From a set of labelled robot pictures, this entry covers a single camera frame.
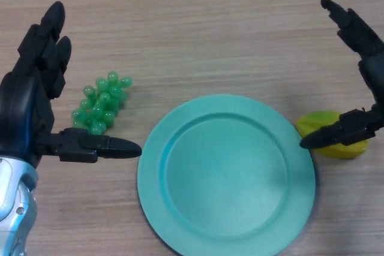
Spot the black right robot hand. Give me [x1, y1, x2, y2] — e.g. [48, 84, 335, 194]
[299, 0, 384, 150]

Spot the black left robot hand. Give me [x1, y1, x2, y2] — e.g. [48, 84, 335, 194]
[0, 0, 142, 169]

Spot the yellow starfruit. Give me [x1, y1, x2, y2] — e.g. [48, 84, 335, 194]
[296, 111, 369, 160]

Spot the teal round plate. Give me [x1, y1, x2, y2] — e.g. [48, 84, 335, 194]
[137, 94, 316, 255]

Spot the green grape bunch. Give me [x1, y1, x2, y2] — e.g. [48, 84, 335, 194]
[71, 70, 134, 135]

